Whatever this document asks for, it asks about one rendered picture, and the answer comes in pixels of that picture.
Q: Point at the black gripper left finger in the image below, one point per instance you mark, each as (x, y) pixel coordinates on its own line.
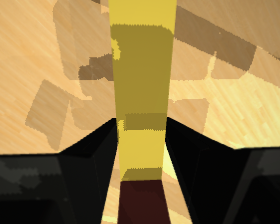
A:
(77, 178)

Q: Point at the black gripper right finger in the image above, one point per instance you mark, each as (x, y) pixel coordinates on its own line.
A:
(213, 177)

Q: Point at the yellow bar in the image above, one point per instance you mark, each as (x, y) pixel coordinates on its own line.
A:
(142, 35)

